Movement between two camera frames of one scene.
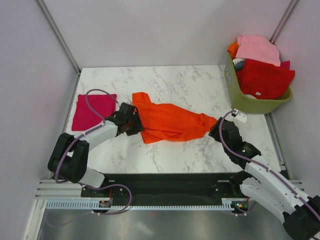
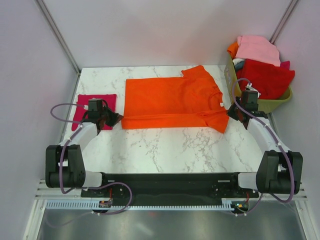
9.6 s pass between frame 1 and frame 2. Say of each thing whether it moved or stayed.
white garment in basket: stayed
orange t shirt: moved
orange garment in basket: stayed
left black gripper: moved
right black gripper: moved
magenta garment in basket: stayed
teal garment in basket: stayed
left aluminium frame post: stayed
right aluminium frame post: stayed
